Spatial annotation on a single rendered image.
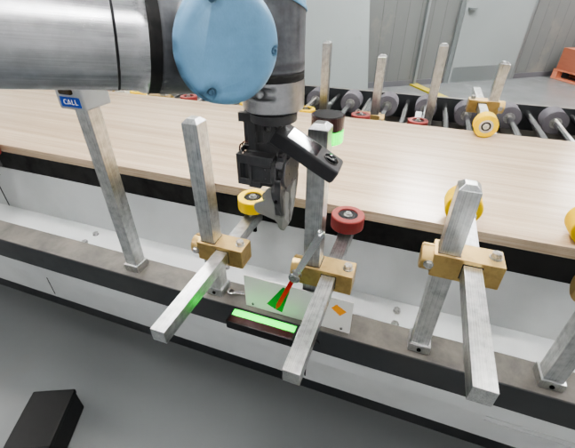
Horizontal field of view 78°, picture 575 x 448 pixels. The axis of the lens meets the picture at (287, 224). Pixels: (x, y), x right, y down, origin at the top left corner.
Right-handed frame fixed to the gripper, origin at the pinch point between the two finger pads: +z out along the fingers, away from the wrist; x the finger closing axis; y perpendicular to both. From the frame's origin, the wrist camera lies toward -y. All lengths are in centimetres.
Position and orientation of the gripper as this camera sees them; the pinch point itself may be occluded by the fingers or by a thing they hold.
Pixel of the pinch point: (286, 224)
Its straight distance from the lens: 63.4
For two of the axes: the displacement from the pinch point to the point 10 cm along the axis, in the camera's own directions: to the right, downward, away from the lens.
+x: -3.4, 5.3, -7.8
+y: -9.4, -1.9, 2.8
